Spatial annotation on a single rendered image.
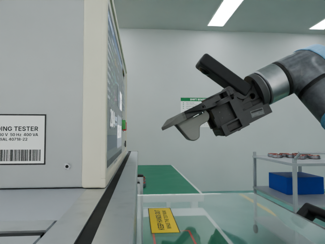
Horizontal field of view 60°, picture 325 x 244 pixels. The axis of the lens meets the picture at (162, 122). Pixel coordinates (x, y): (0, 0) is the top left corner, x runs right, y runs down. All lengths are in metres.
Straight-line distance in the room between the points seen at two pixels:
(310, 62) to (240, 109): 0.16
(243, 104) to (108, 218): 0.44
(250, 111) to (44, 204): 0.44
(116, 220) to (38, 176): 0.13
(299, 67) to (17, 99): 0.50
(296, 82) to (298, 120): 5.98
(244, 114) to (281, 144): 5.86
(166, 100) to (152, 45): 1.17
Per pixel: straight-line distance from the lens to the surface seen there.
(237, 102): 0.55
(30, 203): 0.23
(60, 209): 0.21
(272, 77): 0.58
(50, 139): 0.28
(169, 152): 5.71
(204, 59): 0.56
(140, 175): 0.77
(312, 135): 6.74
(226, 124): 0.54
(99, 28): 0.28
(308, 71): 0.61
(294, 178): 2.76
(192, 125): 0.54
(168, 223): 0.33
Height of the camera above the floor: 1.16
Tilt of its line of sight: 2 degrees up
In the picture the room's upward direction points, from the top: straight up
